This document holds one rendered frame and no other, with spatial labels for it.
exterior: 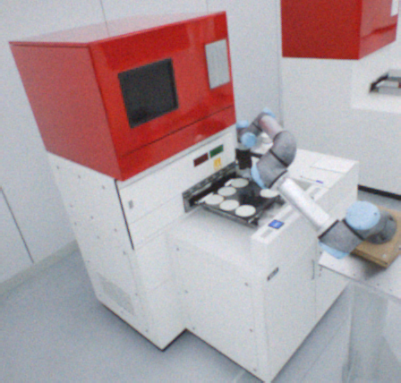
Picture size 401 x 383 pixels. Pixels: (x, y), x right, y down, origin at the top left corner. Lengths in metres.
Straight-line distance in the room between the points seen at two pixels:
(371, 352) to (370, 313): 0.27
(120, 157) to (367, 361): 1.60
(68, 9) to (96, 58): 1.73
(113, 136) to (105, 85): 0.21
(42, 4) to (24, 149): 1.04
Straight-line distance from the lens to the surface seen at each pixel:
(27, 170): 3.26
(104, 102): 1.65
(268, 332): 2.00
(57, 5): 3.29
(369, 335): 2.17
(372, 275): 1.78
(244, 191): 2.19
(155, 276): 2.17
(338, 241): 1.64
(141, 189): 1.91
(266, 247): 1.69
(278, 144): 1.68
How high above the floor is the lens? 1.98
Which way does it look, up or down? 29 degrees down
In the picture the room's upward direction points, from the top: 8 degrees counter-clockwise
